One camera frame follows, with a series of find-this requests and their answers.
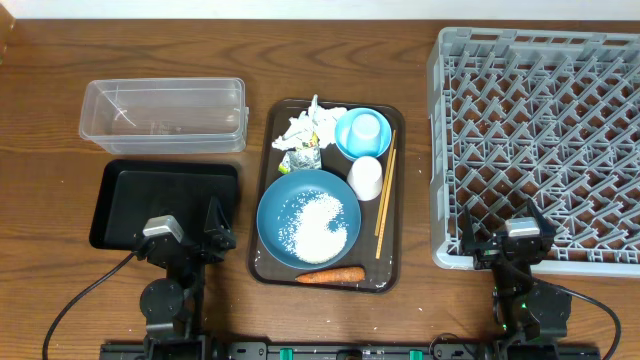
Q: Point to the yellow pandan cake wrapper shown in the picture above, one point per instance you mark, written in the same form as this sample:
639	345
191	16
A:
301	155

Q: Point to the white pink cup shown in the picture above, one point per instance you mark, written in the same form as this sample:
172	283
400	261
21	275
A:
365	178

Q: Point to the pile of white rice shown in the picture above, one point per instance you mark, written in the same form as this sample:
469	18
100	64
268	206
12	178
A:
316	230

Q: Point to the light blue cup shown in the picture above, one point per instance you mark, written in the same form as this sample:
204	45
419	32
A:
364	136

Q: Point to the light blue bowl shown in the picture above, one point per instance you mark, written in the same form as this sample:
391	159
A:
344	124

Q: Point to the orange carrot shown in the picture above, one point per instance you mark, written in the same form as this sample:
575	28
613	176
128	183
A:
345	274

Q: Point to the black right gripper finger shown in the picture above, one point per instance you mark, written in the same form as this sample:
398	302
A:
469	244
547	230

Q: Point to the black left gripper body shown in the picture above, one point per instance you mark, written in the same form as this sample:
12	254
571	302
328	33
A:
208	258

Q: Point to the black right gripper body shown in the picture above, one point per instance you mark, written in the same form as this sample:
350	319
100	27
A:
487	255

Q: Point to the dark blue plate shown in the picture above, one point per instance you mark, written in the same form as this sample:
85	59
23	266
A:
286	188

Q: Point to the wooden chopstick right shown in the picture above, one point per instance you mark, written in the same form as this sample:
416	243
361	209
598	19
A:
385	206

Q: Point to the wooden chopstick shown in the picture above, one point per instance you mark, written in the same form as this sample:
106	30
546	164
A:
385	183
385	206

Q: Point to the grey dishwasher rack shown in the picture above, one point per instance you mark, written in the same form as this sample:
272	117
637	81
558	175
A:
545	116

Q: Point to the crumpled white tissue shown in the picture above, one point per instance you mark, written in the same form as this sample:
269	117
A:
313	127

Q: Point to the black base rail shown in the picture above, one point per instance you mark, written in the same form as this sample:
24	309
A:
263	351

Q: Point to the brown serving tray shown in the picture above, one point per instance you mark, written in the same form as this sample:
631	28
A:
382	274

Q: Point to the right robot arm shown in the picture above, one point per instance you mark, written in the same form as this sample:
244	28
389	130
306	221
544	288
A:
533	315

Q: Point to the clear plastic container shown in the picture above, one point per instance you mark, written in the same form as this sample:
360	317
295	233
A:
145	116

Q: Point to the wooden chopstick left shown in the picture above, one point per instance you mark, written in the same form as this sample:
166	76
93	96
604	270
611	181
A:
385	183

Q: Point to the black plastic tray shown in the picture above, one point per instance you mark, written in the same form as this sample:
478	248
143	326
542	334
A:
134	191

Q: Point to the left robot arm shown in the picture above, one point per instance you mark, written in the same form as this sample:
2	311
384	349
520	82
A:
173	305

